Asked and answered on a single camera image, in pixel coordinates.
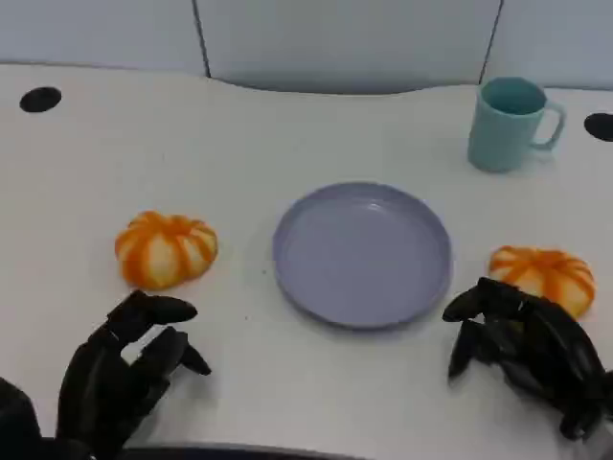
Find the grey partition screen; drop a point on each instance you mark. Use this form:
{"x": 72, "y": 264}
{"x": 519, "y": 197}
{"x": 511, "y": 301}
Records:
{"x": 345, "y": 43}

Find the lilac plate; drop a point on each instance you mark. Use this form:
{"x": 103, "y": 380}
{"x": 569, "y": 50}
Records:
{"x": 362, "y": 254}

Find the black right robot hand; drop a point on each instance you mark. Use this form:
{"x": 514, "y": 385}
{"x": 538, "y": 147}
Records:
{"x": 551, "y": 354}

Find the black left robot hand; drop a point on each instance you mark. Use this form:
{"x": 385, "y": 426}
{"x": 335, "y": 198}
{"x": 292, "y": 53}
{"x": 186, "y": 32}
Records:
{"x": 96, "y": 383}

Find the pale green mug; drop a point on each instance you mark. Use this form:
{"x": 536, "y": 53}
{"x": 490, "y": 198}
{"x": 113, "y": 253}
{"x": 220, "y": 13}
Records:
{"x": 503, "y": 134}

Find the orange white toy bread roll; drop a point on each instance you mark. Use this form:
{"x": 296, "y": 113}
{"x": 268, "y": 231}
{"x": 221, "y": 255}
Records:
{"x": 546, "y": 275}
{"x": 165, "y": 251}

